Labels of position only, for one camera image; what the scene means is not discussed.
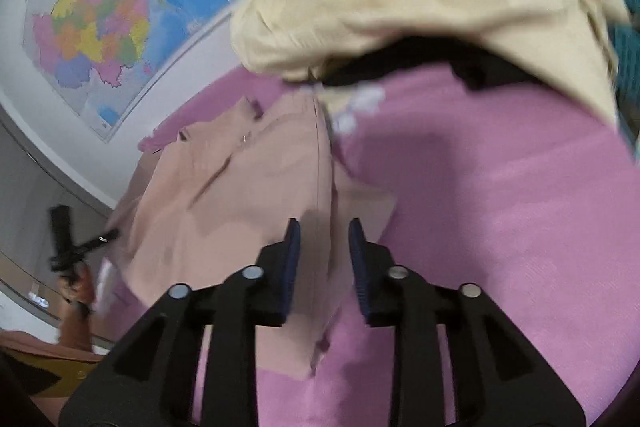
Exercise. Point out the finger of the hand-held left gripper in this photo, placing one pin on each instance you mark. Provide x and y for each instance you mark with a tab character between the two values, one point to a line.
97	241

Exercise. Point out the brown cloth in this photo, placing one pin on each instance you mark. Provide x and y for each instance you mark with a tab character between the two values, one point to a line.
40	349

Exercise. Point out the person's left hand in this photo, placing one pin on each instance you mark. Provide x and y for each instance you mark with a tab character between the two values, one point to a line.
80	289

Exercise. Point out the colourful wall map poster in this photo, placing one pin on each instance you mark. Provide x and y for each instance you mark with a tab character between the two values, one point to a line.
100	17

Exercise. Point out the black garment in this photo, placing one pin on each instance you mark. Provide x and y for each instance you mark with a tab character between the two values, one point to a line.
430	57

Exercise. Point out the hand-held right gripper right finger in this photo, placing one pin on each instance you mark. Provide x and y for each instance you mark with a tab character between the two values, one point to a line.
357	267

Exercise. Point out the pink bed sheet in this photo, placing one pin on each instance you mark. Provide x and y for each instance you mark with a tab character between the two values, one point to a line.
490	207

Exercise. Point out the person's left forearm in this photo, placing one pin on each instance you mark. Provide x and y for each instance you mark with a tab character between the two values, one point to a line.
75	327

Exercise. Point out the tan pink garment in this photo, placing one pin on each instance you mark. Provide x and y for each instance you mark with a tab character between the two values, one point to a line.
240	207

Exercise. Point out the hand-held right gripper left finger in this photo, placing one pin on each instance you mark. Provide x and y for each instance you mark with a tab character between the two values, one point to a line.
291	267

